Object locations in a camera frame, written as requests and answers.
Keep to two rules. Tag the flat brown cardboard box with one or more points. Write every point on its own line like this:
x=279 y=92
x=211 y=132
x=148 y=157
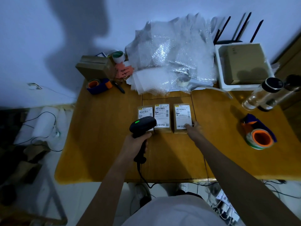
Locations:
x=94 y=67

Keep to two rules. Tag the person's shoe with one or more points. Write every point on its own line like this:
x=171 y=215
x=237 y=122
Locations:
x=142 y=194
x=182 y=187

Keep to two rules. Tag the brown cardboard scraps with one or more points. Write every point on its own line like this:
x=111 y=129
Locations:
x=30 y=155

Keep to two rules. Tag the clear tape roll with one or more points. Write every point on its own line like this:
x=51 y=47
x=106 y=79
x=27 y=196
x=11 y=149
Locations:
x=183 y=80

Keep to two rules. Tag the person's white shirt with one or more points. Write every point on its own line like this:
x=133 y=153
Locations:
x=174 y=213

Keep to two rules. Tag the person's right hand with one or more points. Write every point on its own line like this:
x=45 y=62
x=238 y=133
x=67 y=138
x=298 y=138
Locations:
x=195 y=132

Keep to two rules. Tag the black barcode scanner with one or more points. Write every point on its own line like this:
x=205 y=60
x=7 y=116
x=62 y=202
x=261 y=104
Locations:
x=141 y=124

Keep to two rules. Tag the black pen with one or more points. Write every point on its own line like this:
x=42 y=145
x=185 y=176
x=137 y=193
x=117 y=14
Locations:
x=118 y=87

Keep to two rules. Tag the person's left forearm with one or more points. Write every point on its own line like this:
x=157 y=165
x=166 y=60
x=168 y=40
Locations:
x=110 y=190

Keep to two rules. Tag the large brown cardboard box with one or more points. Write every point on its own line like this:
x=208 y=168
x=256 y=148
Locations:
x=245 y=62

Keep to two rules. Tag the person's left hand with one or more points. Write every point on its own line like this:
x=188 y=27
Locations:
x=132 y=147

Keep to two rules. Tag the white foam roll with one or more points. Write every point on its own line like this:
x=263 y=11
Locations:
x=44 y=124

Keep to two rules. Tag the white power strip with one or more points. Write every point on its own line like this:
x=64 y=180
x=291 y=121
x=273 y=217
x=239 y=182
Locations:
x=227 y=204

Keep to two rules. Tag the small labelled cardboard parcel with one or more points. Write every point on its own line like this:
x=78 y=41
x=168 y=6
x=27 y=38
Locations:
x=162 y=117
x=182 y=116
x=145 y=111

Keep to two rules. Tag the metal frame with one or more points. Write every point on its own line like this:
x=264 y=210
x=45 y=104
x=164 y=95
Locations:
x=55 y=200

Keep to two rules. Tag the tape roll with orange core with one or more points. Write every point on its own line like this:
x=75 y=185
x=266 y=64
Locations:
x=251 y=140
x=93 y=84

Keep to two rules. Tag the person's right shoe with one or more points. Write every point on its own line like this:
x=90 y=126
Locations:
x=182 y=187

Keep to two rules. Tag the person's left shoe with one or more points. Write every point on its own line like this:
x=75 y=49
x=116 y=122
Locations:
x=142 y=194

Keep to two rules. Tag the white plastic tray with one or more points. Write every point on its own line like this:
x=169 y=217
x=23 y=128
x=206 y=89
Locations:
x=219 y=68

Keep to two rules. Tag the pile of bubble wrap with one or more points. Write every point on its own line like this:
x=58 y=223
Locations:
x=174 y=47

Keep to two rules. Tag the clear bottle with black cap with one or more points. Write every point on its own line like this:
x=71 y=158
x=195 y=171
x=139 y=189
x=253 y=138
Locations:
x=289 y=85
x=258 y=95

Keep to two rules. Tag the white foam sheets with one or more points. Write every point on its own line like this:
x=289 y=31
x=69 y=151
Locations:
x=152 y=83

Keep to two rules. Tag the person's left thumb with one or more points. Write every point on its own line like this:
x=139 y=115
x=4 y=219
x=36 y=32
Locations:
x=145 y=136

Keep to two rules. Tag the pink paper note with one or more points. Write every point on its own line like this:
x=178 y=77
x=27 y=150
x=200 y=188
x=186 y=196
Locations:
x=123 y=70

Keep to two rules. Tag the black router with antennas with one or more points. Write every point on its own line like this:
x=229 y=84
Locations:
x=225 y=41

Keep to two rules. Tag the person's right thumb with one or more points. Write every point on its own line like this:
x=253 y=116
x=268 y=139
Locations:
x=188 y=126

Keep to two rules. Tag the blue tape dispenser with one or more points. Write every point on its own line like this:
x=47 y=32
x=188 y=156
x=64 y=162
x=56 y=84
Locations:
x=255 y=122
x=101 y=88

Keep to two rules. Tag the white and green tape roll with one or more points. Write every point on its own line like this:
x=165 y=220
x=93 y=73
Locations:
x=118 y=56

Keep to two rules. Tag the person's right forearm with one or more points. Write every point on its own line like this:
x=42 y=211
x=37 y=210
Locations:
x=237 y=181

